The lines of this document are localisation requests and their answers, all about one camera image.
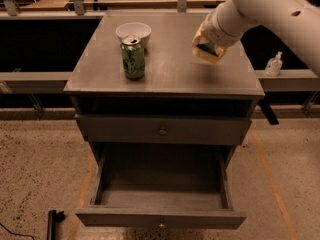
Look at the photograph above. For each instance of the black device on floor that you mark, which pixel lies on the black device on floor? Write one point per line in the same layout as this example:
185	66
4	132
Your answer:
53	218

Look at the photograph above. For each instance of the white ceramic bowl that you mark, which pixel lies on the white ceramic bowl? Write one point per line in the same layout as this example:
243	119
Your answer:
142	30

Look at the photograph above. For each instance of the closed grey upper drawer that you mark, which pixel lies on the closed grey upper drawer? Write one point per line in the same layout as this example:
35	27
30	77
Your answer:
173	130

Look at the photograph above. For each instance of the grey wooden drawer cabinet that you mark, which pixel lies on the grey wooden drawer cabinet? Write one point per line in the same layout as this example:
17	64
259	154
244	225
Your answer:
176	83

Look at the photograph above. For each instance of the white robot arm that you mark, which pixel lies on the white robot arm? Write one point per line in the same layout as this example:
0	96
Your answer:
295	22

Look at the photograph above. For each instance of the green and yellow sponge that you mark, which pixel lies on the green and yellow sponge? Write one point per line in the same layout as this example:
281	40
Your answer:
208	47

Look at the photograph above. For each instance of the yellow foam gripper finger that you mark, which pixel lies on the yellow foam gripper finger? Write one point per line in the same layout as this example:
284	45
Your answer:
199	35
208	57

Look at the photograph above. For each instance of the grey metal railing frame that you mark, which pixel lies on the grey metal railing frame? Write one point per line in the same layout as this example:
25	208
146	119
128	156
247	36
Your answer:
42	82

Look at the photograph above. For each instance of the green soda can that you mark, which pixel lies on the green soda can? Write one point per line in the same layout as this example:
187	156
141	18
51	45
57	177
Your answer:
133	57

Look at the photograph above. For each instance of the clear hand sanitizer bottle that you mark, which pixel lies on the clear hand sanitizer bottle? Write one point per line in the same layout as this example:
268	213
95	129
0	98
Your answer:
274	65

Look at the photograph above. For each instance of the open grey lower drawer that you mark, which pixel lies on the open grey lower drawer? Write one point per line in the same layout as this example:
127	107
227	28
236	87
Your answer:
161	185

